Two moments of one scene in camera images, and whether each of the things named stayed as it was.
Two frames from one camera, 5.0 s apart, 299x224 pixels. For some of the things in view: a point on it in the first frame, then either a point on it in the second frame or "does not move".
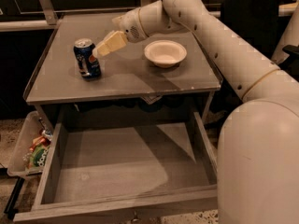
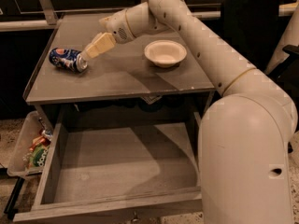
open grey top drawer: [127, 167] does not move
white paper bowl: [165, 53] does not move
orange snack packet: [38, 141] does not move
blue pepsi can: [88, 64] to [70, 59]
